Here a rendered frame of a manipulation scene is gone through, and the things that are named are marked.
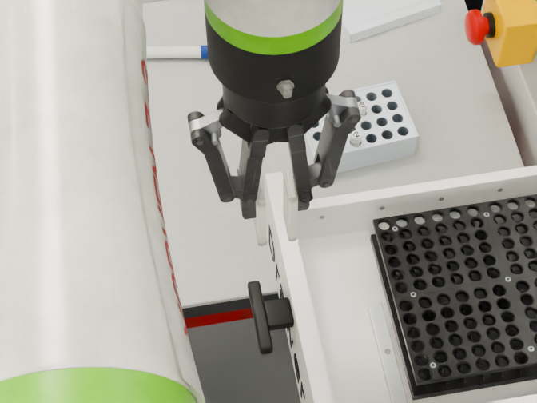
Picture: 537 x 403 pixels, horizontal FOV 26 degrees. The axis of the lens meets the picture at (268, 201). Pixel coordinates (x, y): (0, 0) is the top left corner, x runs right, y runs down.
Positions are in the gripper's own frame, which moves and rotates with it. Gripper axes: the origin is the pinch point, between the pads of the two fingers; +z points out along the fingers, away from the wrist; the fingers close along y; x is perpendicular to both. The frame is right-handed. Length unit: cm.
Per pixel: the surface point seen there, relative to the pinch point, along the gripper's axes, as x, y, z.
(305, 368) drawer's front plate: 9.9, -1.0, 11.3
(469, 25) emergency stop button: -29.4, -27.0, 15.4
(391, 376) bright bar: 9.0, -9.7, 18.5
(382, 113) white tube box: -25.4, -16.9, 24.2
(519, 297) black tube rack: 5.3, -22.4, 13.5
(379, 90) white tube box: -28.7, -17.2, 24.2
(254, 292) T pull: 1.3, 2.2, 12.1
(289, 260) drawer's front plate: -0.7, -1.5, 10.5
